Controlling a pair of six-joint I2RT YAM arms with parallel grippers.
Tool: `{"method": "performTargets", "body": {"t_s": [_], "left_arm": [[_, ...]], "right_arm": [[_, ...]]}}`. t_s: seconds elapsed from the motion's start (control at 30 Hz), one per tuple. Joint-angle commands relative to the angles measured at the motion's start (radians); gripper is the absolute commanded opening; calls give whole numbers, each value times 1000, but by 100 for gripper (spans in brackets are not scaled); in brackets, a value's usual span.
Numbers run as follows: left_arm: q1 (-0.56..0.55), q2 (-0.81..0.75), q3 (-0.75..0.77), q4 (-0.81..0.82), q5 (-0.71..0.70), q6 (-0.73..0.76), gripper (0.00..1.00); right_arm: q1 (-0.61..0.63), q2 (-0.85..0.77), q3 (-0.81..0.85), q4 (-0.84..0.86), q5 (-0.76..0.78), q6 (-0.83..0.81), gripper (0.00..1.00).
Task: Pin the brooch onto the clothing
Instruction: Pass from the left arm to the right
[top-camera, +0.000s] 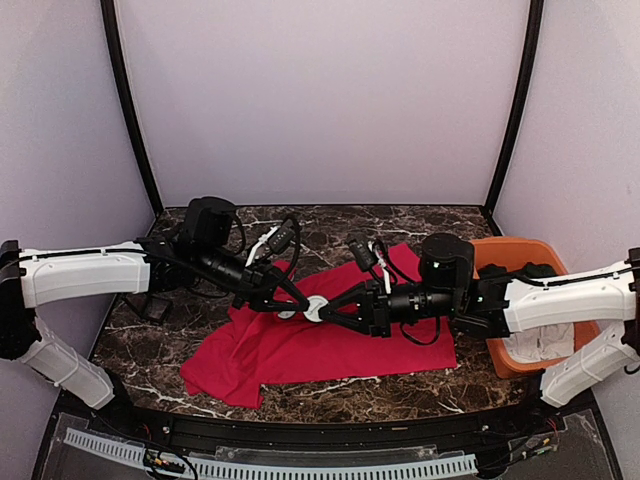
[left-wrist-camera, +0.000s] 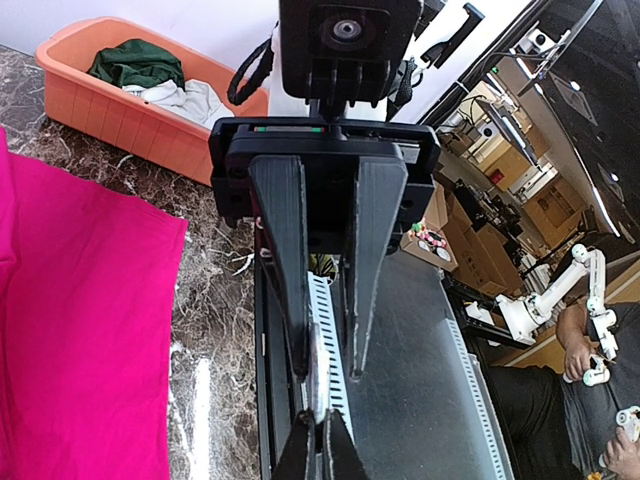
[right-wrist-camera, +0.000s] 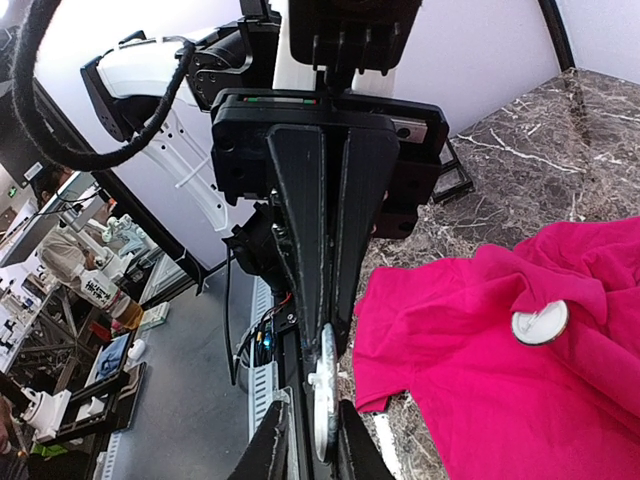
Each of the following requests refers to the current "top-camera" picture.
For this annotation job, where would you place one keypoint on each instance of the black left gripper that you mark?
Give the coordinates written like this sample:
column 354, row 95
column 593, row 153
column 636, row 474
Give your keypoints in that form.
column 252, row 277

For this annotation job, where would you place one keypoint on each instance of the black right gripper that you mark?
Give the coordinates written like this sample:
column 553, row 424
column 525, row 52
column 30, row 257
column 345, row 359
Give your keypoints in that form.
column 380, row 319

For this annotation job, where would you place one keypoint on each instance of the magenta t-shirt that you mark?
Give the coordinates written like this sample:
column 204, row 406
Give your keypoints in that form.
column 256, row 349

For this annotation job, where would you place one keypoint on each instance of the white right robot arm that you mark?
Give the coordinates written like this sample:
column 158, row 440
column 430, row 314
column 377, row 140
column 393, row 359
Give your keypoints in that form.
column 502, row 304

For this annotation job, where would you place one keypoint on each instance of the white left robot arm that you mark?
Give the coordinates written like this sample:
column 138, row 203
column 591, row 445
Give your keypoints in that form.
column 45, row 289

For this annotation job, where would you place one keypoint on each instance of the black brooch display box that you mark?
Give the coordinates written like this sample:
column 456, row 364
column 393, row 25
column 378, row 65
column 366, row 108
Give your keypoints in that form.
column 151, row 309

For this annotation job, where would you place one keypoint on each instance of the dark green garment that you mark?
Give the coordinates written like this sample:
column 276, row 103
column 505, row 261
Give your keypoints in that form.
column 529, row 270

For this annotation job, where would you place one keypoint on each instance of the white garment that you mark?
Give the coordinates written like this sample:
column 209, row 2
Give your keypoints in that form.
column 541, row 343

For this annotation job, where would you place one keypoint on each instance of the white slotted cable duct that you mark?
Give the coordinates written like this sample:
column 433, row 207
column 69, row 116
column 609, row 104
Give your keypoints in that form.
column 244, row 463

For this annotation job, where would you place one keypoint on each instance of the black front rail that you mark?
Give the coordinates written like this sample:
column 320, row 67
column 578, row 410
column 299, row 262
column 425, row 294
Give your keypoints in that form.
column 362, row 414

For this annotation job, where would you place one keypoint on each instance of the black left frame post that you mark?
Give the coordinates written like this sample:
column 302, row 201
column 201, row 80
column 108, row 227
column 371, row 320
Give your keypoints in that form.
column 127, row 106

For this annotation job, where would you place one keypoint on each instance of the black frame post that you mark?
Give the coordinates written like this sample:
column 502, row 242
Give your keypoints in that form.
column 520, row 95
column 127, row 106

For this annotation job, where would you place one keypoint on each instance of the black right frame post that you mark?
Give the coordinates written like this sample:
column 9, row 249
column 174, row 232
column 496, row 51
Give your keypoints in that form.
column 520, row 95

